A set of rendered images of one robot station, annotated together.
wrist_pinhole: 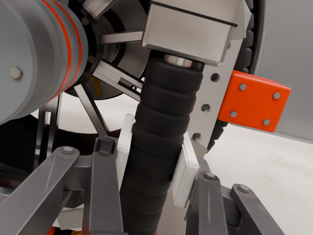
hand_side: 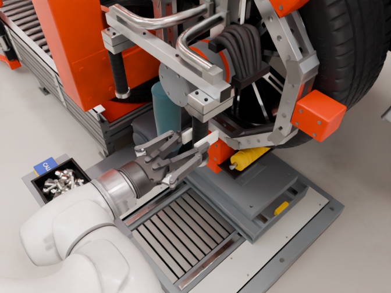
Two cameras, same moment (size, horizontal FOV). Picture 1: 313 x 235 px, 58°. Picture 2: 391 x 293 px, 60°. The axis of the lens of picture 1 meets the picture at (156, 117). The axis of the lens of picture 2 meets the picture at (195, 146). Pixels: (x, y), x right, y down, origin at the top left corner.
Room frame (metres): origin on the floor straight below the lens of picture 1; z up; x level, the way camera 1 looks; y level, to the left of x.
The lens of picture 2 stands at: (-0.14, -0.43, 1.40)
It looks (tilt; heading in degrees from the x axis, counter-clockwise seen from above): 48 degrees down; 54
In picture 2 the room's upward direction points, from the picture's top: straight up
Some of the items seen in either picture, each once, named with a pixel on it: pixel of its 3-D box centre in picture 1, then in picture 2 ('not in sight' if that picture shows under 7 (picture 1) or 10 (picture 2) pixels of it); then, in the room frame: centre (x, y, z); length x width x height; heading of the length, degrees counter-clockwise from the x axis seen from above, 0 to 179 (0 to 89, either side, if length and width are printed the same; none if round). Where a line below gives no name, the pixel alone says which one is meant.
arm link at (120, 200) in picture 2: not in sight; (114, 192); (-0.05, -0.03, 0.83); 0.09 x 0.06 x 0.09; 95
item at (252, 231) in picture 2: not in sight; (238, 178); (0.57, 0.20, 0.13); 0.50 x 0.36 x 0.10; 95
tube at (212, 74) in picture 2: not in sight; (217, 27); (0.29, 0.08, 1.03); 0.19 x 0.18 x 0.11; 5
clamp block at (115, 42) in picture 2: not in sight; (121, 36); (0.18, 0.34, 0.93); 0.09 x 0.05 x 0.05; 5
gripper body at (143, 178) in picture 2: not in sight; (145, 172); (0.03, -0.02, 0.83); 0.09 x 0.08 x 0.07; 5
